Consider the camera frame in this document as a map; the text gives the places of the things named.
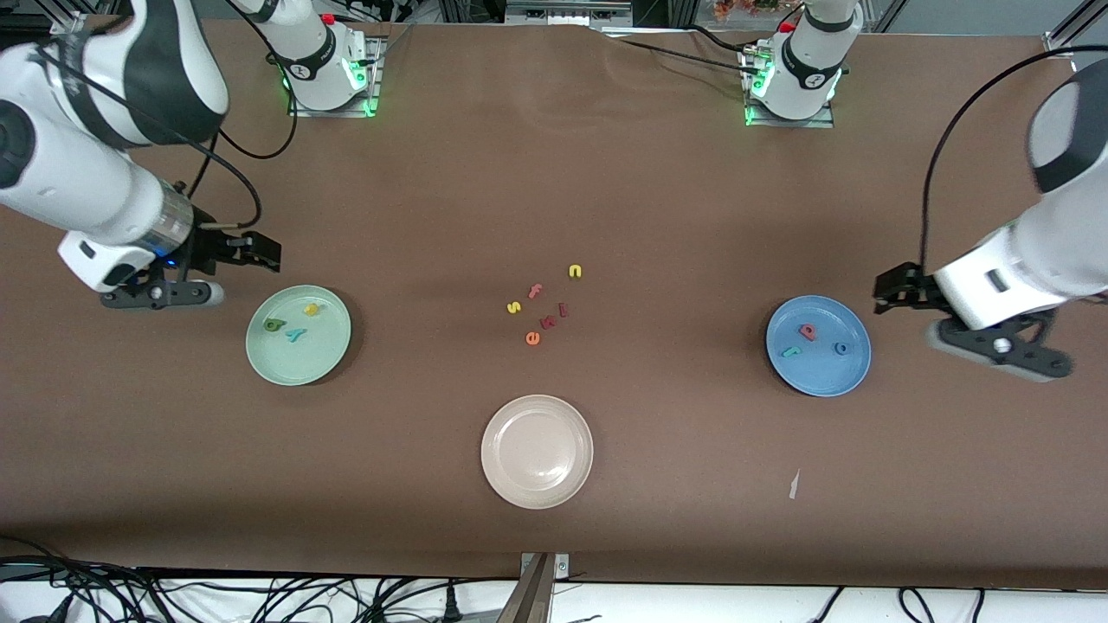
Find blue round plate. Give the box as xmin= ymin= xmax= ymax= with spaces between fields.
xmin=765 ymin=295 xmax=872 ymax=398

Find light green round plate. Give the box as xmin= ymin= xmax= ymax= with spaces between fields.
xmin=245 ymin=285 xmax=352 ymax=387

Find brown table cover mat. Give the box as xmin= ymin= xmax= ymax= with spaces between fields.
xmin=0 ymin=13 xmax=1108 ymax=591

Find orange artificial flowers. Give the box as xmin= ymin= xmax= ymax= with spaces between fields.
xmin=714 ymin=0 xmax=780 ymax=22

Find beige round plate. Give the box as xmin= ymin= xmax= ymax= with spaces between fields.
xmin=480 ymin=395 xmax=595 ymax=511

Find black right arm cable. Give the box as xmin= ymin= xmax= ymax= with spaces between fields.
xmin=26 ymin=0 xmax=300 ymax=231

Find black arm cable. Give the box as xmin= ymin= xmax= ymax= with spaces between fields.
xmin=918 ymin=43 xmax=1108 ymax=274
xmin=26 ymin=0 xmax=300 ymax=231

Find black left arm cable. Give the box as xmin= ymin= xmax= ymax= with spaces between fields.
xmin=918 ymin=43 xmax=1108 ymax=274

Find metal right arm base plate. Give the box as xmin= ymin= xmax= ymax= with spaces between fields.
xmin=287 ymin=35 xmax=383 ymax=119

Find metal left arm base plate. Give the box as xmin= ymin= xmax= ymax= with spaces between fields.
xmin=742 ymin=43 xmax=837 ymax=130

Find thin black table cable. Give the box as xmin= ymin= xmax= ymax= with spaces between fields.
xmin=597 ymin=26 xmax=763 ymax=79

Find dark metal frame rig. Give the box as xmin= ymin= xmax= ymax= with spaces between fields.
xmin=437 ymin=0 xmax=702 ymax=27

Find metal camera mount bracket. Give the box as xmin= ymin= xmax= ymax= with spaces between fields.
xmin=498 ymin=552 xmax=570 ymax=623

